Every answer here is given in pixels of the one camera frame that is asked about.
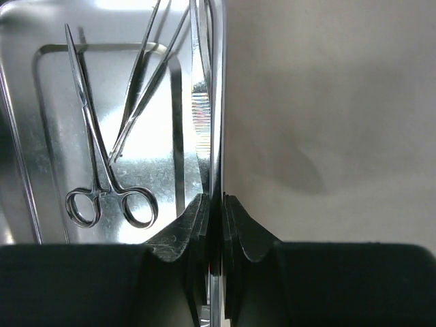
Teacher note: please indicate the stainless steel instrument tray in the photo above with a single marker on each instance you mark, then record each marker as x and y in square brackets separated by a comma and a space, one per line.
[171, 149]

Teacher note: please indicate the beige cloth surgical kit wrap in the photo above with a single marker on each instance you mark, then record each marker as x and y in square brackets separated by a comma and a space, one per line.
[330, 118]

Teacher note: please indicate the steel tweezers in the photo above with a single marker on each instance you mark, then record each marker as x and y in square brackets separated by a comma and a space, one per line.
[135, 104]

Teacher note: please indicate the steel surgical scissors forceps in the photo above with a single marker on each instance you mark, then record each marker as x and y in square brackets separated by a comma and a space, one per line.
[104, 183]

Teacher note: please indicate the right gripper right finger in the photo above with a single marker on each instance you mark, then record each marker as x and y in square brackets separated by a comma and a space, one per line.
[270, 282]

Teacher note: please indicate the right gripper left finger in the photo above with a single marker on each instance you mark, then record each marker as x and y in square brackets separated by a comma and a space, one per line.
[161, 282]

